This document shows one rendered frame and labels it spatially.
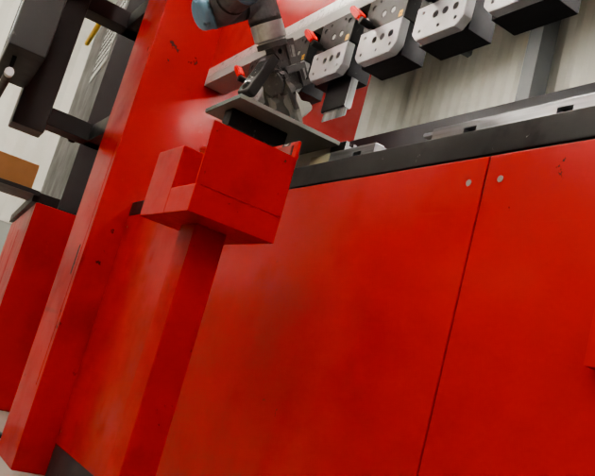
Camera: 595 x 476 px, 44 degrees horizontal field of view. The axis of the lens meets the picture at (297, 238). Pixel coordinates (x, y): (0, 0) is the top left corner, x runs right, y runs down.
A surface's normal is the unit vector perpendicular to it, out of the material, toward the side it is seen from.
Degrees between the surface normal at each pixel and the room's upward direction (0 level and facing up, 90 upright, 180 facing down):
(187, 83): 90
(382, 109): 90
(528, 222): 90
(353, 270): 90
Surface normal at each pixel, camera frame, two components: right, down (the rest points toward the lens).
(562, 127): -0.81, -0.33
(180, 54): 0.52, -0.03
